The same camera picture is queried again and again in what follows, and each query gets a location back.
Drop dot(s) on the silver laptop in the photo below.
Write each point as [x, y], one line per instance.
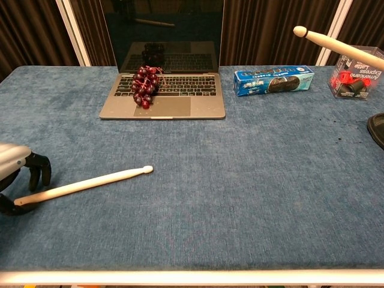
[168, 102]

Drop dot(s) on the clear coffee capsule box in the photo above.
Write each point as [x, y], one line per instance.
[351, 84]

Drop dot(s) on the white drumstick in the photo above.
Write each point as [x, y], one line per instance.
[90, 181]

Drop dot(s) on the black slipper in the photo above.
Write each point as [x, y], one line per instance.
[377, 129]

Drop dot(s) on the silver partition frame post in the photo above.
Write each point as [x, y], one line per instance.
[73, 33]
[334, 30]

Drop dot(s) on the light wood drumstick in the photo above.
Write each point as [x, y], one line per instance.
[339, 46]

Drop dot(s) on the blue table cloth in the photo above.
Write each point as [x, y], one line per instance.
[210, 180]

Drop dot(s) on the dark pleated partition panel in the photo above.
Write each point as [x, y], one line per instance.
[270, 30]
[93, 30]
[366, 21]
[30, 36]

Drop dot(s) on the blue cookie box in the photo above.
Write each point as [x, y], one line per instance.
[270, 81]

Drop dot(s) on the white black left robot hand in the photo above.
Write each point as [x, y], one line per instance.
[12, 159]

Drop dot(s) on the dark red grape bunch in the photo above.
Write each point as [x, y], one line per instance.
[145, 87]

